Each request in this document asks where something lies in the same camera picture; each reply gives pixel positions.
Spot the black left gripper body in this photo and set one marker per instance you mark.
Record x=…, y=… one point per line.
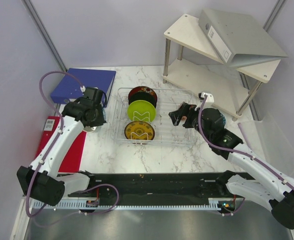
x=98, y=119

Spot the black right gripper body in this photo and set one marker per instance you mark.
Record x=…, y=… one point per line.
x=196, y=125

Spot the blue patterned bowl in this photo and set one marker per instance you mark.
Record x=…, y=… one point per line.
x=224, y=120

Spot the light blue mug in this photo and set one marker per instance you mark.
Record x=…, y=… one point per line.
x=93, y=129

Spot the light blue cup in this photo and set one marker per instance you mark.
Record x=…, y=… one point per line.
x=104, y=114

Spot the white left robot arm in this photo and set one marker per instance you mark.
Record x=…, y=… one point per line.
x=40, y=179

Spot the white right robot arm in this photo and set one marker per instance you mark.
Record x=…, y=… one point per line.
x=269, y=188

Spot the cream two-tier shelf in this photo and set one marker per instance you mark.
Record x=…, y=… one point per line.
x=229, y=97

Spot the lime green plate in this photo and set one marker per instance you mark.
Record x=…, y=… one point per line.
x=141, y=110

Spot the yellow patterned black plate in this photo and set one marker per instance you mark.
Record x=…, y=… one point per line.
x=139, y=130

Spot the red folder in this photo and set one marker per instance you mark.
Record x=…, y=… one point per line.
x=72, y=160

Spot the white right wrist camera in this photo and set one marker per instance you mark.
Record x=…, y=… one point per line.
x=206, y=97

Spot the blue ring binder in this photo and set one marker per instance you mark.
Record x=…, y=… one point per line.
x=69, y=87

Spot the clear wire dish rack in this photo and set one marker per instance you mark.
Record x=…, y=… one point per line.
x=165, y=132

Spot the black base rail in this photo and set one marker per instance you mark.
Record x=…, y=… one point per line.
x=157, y=188

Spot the grey ring binder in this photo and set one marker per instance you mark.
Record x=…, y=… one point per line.
x=239, y=39

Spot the light blue cable duct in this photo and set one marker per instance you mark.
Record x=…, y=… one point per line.
x=90, y=205

